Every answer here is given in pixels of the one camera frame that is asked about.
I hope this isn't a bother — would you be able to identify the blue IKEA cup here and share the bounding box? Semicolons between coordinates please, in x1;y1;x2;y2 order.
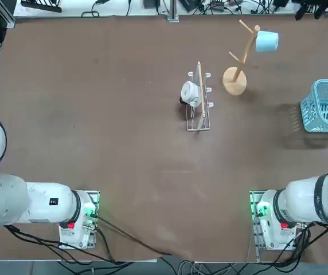
255;30;279;54

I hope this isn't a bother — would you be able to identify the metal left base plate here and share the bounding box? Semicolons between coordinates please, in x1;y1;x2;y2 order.
59;189;101;249

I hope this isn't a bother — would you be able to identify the aluminium profile post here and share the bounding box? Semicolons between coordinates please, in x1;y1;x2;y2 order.
166;0;181;22

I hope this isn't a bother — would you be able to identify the black looped cable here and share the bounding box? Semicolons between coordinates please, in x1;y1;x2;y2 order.
81;0;107;18

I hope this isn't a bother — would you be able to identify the blue plastic basket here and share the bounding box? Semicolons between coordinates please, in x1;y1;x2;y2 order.
299;79;328;133

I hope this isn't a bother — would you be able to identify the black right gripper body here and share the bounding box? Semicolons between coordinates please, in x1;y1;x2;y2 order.
303;0;328;12

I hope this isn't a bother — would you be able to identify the white wire cup rack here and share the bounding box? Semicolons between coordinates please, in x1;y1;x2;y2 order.
186;61;214;132

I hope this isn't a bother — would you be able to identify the black power strip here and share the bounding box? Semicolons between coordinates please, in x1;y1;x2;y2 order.
20;0;63;14

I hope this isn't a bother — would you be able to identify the aluminium frame rail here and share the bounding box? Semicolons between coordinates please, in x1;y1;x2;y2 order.
0;0;16;29

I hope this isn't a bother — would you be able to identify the black base cable bundle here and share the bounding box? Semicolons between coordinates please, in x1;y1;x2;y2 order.
3;225;119;265
272;223;314;266

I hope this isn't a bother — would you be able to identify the wooden tree cup rack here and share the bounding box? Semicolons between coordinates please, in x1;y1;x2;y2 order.
222;19;261;96

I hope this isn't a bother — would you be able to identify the black left base cable bundle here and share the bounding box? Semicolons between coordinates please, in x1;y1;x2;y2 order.
3;225;119;265

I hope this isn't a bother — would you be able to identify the tangled cable bundle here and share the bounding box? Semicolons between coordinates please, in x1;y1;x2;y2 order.
161;256;268;275

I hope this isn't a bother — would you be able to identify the metal base plate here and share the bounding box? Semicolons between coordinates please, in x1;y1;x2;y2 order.
249;190;296;263
59;189;101;249

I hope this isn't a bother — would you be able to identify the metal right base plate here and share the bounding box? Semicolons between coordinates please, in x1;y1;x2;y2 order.
249;190;296;263

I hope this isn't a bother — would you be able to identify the black right base cable bundle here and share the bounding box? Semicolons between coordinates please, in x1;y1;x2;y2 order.
272;223;314;266

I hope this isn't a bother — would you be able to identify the white cup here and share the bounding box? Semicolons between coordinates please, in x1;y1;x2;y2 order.
180;81;202;105

